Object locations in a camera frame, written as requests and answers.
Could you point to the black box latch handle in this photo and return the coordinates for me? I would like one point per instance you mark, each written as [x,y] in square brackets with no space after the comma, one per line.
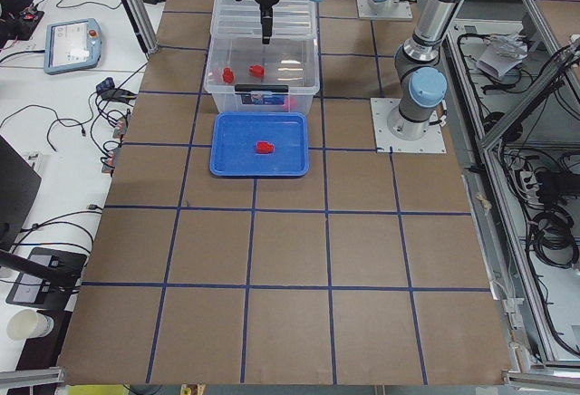
[255,88]

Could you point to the aluminium frame post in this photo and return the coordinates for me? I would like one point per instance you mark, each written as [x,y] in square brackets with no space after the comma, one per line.
[141,25]

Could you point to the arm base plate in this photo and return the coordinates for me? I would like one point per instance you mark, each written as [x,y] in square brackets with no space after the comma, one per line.
[394,134]
[392,10]

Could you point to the blue plastic tray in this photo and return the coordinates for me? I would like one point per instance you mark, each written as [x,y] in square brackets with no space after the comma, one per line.
[235,135]

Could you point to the red block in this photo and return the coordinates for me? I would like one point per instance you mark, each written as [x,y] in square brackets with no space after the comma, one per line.
[228,76]
[263,147]
[257,71]
[290,104]

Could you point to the clear plastic box lid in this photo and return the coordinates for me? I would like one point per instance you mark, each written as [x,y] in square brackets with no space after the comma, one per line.
[293,19]

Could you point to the blue teach pendant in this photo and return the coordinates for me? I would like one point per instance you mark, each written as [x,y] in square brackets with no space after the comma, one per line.
[72,46]

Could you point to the clear plastic storage box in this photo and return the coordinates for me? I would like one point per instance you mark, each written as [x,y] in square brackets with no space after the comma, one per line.
[245,75]

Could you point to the white paper cup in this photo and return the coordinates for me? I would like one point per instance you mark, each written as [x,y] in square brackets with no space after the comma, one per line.
[29,324]

